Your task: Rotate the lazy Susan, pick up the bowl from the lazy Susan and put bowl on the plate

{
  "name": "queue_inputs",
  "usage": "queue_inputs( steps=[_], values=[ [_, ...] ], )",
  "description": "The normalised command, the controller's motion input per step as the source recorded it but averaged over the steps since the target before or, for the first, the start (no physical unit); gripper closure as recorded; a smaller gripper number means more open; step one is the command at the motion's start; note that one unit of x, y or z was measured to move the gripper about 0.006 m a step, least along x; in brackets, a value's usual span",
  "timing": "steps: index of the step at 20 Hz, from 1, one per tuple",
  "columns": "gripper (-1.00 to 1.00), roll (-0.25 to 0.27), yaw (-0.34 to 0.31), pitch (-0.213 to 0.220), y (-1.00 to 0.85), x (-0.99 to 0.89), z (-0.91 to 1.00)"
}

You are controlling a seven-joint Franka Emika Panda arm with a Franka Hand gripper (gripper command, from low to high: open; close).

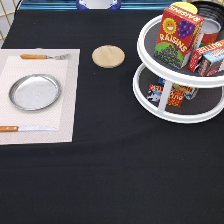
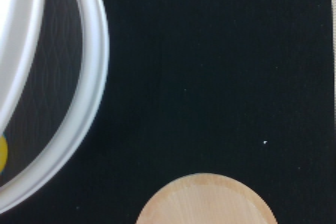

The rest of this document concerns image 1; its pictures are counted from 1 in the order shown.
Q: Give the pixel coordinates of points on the black ribbed bowl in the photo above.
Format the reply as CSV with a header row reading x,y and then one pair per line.
x,y
210,10

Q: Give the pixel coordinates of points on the white two-tier lazy Susan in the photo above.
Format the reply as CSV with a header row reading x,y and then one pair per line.
x,y
210,101

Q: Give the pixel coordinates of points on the round silver metal plate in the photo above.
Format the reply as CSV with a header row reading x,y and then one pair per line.
x,y
35,92

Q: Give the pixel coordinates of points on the beige woven placemat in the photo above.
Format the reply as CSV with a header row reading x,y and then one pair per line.
x,y
60,115

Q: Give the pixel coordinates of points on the round wooden coaster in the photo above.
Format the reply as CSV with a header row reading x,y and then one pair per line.
x,y
108,56

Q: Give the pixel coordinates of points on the red butter box lower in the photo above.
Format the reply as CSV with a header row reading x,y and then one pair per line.
x,y
155,93

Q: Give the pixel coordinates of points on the red butter box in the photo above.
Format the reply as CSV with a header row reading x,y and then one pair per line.
x,y
155,93
208,60

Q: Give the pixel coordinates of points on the blue yellow small box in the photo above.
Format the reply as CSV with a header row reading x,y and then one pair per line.
x,y
186,90

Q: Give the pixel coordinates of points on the red raisins box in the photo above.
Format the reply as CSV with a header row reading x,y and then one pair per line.
x,y
178,33

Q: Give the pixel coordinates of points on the red butter box upper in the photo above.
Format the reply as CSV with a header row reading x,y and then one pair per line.
x,y
208,60

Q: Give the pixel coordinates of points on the green yellow-lidded canister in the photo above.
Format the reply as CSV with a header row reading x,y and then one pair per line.
x,y
186,6

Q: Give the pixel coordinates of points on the red labelled tin can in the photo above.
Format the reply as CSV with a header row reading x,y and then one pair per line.
x,y
209,31

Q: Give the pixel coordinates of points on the wooden-handled fork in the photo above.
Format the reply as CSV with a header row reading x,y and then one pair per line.
x,y
34,56

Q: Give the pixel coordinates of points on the wooden-handled knife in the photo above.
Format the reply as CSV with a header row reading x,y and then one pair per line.
x,y
25,128

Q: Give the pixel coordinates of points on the gold wire rack left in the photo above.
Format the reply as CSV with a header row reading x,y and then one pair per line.
x,y
7,11

